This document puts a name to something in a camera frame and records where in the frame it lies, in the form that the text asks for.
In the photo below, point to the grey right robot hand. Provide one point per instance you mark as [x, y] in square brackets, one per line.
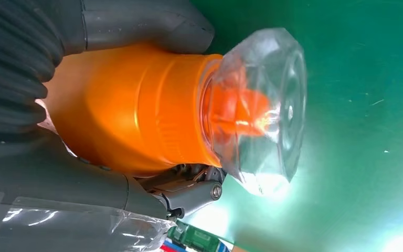
[66, 194]

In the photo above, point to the green circuit board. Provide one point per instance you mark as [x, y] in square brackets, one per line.
[196, 238]

